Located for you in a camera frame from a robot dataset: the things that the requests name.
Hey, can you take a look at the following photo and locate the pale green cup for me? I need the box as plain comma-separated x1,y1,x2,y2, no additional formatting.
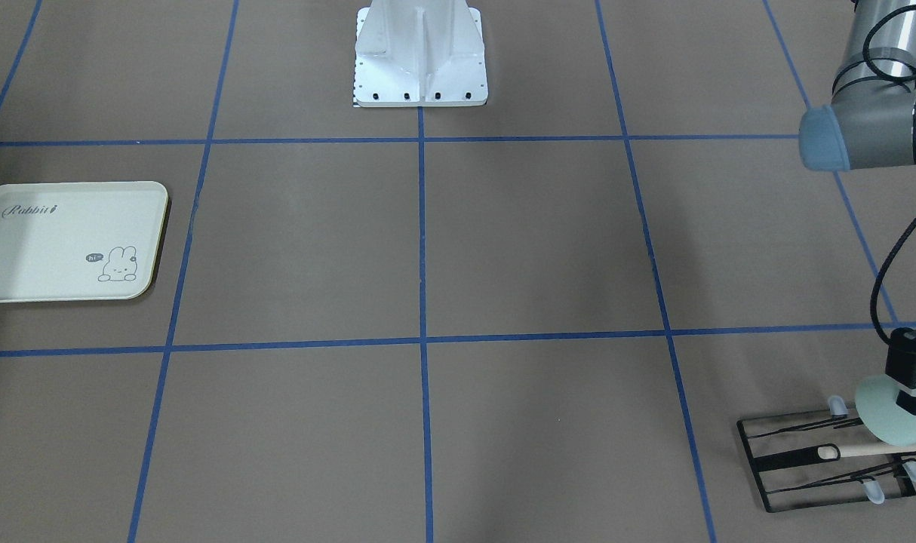
855,374,916,446

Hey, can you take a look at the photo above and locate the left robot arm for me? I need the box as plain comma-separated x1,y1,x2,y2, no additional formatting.
798,1,916,416

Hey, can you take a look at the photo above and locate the cream rabbit tray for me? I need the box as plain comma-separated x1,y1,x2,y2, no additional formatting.
0,181,171,303

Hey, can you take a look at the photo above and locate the black wire cup rack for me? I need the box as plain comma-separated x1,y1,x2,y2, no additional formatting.
735,396,916,514

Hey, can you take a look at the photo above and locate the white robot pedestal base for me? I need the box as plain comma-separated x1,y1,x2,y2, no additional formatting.
352,1,489,108

